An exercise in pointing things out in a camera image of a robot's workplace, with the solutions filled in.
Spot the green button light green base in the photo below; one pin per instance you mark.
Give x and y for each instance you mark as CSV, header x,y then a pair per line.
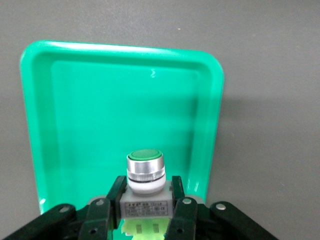
x,y
145,172

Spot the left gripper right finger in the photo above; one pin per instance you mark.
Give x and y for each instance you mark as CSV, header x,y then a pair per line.
x,y
185,217

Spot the green plastic tray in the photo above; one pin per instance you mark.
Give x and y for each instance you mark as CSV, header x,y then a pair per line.
x,y
100,112

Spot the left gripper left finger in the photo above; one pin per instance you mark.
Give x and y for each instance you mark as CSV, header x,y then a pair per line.
x,y
97,217

